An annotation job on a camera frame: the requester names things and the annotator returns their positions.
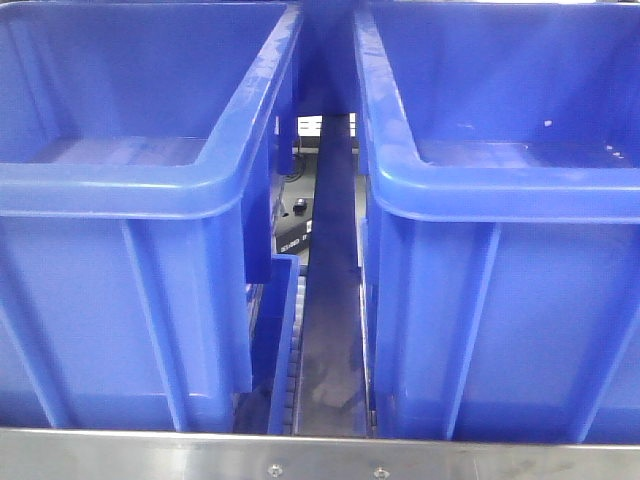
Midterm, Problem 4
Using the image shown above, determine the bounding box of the left blue plastic bin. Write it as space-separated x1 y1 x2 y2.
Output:
1 1 302 432

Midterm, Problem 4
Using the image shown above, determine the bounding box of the black box below shelf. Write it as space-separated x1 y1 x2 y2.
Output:
274 181 314 255

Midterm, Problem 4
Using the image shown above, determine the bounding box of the right blue plastic bin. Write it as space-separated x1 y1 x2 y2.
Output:
353 1 639 444

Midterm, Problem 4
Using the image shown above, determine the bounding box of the white roller conveyor rail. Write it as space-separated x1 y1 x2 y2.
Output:
267 254 306 435

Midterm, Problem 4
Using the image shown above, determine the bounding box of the blue plastic bin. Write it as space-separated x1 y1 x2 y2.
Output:
1 1 302 432
353 1 639 444

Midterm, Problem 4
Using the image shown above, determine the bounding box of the steel shelf front rail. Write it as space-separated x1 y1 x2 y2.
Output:
1 429 639 479

